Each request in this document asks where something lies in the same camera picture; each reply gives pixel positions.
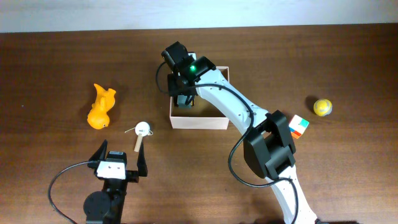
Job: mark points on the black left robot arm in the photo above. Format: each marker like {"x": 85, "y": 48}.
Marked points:
{"x": 106, "y": 206}

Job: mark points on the pink cardboard box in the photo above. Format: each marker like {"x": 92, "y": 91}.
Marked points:
{"x": 199, "y": 115}

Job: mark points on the colourful puzzle cube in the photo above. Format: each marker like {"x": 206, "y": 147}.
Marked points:
{"x": 297, "y": 126}

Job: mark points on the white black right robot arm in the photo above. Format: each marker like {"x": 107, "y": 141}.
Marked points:
{"x": 266, "y": 139}

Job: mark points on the orange rubber fish toy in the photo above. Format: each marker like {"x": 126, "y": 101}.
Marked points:
{"x": 98, "y": 117}

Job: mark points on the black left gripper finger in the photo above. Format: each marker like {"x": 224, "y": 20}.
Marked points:
{"x": 99, "y": 155}
{"x": 141, "y": 162}

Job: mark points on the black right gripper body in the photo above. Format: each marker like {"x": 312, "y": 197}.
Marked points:
{"x": 175, "y": 86}

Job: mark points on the yellow grey ball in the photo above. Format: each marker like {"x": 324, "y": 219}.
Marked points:
{"x": 322, "y": 107}

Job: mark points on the yellow grey toy truck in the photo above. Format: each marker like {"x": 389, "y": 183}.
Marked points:
{"x": 186, "y": 101}

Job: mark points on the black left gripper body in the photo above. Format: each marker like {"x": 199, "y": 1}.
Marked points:
{"x": 131, "y": 175}

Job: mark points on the white wooden paddle toy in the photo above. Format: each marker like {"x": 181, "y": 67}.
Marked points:
{"x": 141, "y": 129}

